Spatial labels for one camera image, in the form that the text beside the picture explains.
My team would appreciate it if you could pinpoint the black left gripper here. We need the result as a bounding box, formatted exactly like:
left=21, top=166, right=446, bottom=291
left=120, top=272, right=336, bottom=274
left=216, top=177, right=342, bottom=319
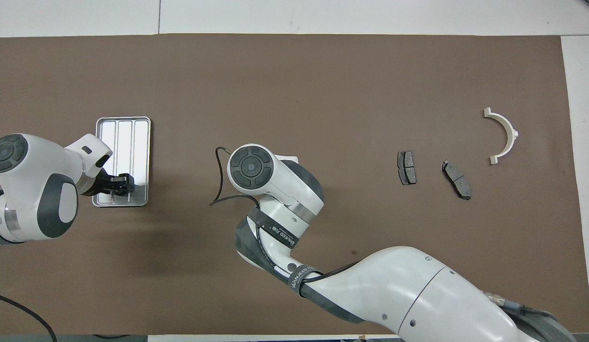
left=80, top=165, right=135, bottom=197

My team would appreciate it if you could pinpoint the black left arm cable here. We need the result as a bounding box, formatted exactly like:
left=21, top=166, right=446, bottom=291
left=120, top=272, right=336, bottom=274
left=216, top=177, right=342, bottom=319
left=0, top=292, right=57, bottom=342

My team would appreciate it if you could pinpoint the silver metal tray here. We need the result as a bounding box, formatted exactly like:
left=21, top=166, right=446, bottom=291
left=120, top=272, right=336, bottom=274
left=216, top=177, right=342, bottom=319
left=92, top=116, right=152, bottom=208

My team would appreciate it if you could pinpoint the curved dark brake pad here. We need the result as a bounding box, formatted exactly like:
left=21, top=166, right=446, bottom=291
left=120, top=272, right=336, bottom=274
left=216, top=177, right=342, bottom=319
left=442, top=160, right=472, bottom=200

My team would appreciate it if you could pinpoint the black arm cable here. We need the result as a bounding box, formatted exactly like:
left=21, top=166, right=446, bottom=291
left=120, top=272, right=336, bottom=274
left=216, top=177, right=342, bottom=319
left=0, top=292, right=57, bottom=342
left=209, top=146, right=264, bottom=206

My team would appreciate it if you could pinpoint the white curved plastic bracket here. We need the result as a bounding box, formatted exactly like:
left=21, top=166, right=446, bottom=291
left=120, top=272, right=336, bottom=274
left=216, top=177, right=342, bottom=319
left=483, top=108, right=519, bottom=165

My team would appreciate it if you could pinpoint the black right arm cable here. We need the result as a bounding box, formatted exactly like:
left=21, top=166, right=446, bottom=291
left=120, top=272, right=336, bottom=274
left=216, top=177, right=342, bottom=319
left=209, top=146, right=264, bottom=206

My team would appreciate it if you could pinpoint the rectangular dark brake pad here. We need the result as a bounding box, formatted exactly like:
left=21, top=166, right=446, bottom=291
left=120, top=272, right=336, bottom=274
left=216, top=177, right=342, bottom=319
left=397, top=151, right=417, bottom=186

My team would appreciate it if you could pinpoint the brown table mat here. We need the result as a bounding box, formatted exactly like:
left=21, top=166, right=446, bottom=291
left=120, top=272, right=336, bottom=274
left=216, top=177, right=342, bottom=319
left=0, top=33, right=589, bottom=335

